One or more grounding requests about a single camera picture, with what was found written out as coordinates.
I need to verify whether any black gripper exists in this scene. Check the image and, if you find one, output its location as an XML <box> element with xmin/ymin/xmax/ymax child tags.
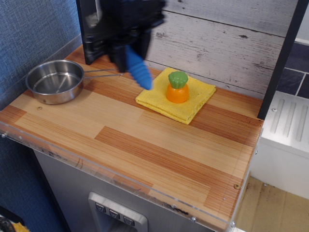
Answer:
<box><xmin>91</xmin><ymin>0</ymin><xmax>166</xmax><ymax>73</ymax></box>

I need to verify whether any blue handled metal fork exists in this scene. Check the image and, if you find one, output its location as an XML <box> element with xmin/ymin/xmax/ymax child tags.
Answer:
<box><xmin>126</xmin><ymin>45</ymin><xmax>153</xmax><ymax>90</ymax></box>

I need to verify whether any orange toy carrot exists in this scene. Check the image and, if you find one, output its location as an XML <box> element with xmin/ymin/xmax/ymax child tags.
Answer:
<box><xmin>166</xmin><ymin>71</ymin><xmax>189</xmax><ymax>103</ymax></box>

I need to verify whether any yellow folded cloth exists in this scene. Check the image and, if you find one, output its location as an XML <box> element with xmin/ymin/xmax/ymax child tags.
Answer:
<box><xmin>136</xmin><ymin>68</ymin><xmax>216</xmax><ymax>125</ymax></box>

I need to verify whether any stainless steel pan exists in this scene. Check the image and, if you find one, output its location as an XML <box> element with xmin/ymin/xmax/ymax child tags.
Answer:
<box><xmin>25</xmin><ymin>59</ymin><xmax>123</xmax><ymax>105</ymax></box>

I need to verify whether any clear acrylic table guard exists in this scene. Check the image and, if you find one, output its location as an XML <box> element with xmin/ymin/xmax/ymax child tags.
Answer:
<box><xmin>0</xmin><ymin>117</ymin><xmax>262</xmax><ymax>232</ymax></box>

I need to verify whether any silver dispenser button panel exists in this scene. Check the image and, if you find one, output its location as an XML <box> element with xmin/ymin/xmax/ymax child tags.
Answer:
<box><xmin>88</xmin><ymin>192</ymin><xmax>148</xmax><ymax>232</ymax></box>

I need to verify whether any white ribbed side counter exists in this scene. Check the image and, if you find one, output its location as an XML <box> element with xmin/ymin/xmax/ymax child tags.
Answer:
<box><xmin>262</xmin><ymin>91</ymin><xmax>309</xmax><ymax>152</ymax></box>

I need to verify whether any yellow object at corner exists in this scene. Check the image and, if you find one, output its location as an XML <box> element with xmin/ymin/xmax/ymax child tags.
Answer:
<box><xmin>12</xmin><ymin>223</ymin><xmax>30</xmax><ymax>232</ymax></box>

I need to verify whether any left black post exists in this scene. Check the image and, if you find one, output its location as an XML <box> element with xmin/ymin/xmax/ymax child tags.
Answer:
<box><xmin>76</xmin><ymin>0</ymin><xmax>103</xmax><ymax>65</ymax></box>

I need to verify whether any black post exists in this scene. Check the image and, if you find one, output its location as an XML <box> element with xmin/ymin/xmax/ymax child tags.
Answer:
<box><xmin>257</xmin><ymin>0</ymin><xmax>309</xmax><ymax>120</ymax></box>
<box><xmin>76</xmin><ymin>0</ymin><xmax>103</xmax><ymax>65</ymax></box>

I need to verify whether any right black post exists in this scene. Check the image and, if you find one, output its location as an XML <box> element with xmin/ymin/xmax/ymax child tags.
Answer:
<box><xmin>257</xmin><ymin>0</ymin><xmax>309</xmax><ymax>120</ymax></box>

